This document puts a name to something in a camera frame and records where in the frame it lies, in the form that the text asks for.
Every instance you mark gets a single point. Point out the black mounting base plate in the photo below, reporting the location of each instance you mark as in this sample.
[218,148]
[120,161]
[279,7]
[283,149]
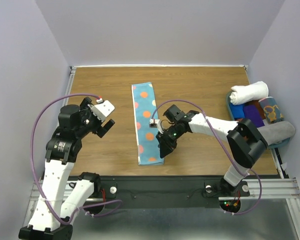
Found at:
[163,192]

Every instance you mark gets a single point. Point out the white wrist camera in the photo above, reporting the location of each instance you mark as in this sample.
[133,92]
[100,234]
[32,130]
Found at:
[102,110]
[156,123]

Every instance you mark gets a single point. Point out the grey rolled towel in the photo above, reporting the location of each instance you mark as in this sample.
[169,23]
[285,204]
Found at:
[277,132]

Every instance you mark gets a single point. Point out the brown rolled towel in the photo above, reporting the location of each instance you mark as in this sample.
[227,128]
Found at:
[255,103]

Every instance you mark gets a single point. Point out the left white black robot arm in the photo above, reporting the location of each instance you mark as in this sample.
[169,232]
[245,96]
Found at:
[53,216]

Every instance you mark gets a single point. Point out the white rolled towel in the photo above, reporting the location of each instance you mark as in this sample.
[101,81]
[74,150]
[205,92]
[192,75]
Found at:
[242,94]

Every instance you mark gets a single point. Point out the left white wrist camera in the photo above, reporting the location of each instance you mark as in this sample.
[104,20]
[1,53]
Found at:
[102,110]

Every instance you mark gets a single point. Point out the purple rolled towel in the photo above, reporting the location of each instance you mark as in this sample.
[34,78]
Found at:
[252,113]

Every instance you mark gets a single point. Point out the yellow and blue cartoon towel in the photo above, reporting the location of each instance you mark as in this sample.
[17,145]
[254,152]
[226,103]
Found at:
[271,110]

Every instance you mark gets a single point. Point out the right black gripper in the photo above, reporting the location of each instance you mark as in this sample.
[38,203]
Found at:
[166,146]

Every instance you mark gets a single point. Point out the aluminium extrusion frame rail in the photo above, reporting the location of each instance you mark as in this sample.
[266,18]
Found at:
[201,89]

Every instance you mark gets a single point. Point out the teal plastic basket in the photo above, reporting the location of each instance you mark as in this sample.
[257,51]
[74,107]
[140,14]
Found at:
[272,146]

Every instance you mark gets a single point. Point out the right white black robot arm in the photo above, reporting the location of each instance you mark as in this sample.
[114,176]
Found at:
[241,141]

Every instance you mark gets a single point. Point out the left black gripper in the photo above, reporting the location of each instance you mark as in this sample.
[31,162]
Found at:
[86,109]

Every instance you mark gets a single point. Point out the blue rolled towel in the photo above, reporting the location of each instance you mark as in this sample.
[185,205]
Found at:
[237,111]

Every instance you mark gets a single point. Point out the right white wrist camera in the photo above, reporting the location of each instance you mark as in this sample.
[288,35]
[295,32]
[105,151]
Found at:
[156,123]

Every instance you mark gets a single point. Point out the blue polka dot towel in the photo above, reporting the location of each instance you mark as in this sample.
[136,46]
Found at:
[144,105]

